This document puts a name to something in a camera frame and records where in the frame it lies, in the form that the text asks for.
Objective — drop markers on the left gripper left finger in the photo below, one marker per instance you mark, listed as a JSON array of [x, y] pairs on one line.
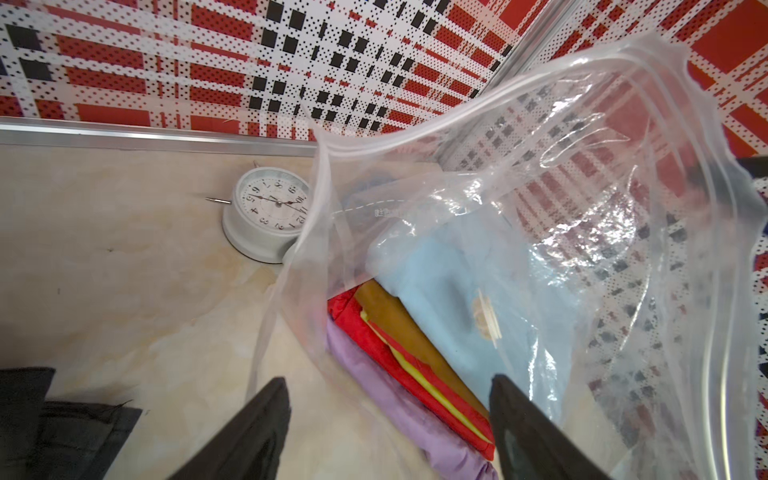
[[250, 444]]

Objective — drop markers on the purple folded garment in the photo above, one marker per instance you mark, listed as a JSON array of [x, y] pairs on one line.
[[450, 456]]

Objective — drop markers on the brown folded garment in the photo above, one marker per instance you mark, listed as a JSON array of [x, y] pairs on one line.
[[390, 315]]

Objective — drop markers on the dark grey trousers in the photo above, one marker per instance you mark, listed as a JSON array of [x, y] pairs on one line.
[[47, 439]]

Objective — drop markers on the white alarm clock on table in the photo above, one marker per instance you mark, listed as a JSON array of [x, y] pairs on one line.
[[265, 214]]

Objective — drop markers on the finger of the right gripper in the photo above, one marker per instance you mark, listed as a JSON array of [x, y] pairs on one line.
[[756, 166]]

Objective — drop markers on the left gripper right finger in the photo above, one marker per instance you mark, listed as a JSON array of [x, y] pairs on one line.
[[530, 446]]

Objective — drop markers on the white vacuum bag valve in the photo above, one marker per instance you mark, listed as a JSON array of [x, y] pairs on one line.
[[485, 318]]

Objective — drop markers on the light blue folded garment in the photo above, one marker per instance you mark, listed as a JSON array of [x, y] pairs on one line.
[[484, 250]]

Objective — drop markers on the red folded garment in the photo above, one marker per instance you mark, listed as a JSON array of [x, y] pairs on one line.
[[345, 311]]

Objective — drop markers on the yellow folded garment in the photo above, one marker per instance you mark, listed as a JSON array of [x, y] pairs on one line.
[[430, 388]]

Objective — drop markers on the clear plastic vacuum bag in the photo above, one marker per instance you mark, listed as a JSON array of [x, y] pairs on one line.
[[614, 164]]

